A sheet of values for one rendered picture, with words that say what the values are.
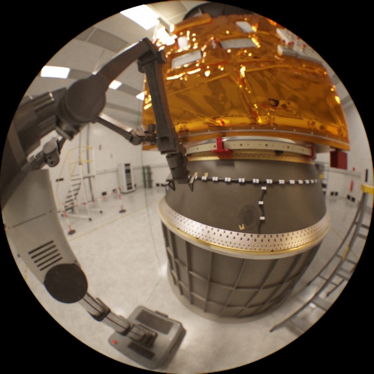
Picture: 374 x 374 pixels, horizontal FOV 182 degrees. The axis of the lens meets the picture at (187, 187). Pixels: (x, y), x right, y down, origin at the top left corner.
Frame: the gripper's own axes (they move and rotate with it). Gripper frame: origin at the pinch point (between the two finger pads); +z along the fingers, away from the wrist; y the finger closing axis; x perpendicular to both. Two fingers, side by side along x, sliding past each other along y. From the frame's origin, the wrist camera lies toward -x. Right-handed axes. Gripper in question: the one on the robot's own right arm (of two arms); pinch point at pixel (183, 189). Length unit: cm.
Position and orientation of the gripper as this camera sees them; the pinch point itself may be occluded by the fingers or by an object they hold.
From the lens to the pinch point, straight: 59.5
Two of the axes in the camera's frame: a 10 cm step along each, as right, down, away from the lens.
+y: -9.4, -0.2, 3.4
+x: -2.7, 6.6, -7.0
